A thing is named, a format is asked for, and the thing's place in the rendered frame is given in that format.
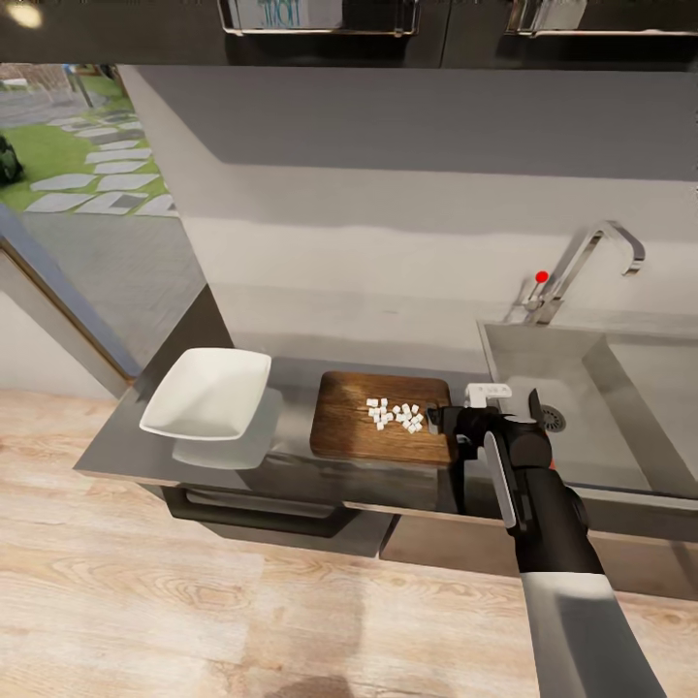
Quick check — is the cutting board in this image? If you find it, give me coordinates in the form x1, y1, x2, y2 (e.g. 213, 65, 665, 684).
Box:
309, 371, 460, 465

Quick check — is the parer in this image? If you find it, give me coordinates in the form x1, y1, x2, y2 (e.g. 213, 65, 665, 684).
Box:
530, 389, 546, 431

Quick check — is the bowl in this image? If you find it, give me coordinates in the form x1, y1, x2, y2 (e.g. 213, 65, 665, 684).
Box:
140, 347, 271, 441

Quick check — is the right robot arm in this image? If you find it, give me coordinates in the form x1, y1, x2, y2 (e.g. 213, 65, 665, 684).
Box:
427, 383, 668, 698

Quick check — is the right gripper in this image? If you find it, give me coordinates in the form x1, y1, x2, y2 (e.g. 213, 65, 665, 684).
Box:
427, 406, 500, 443

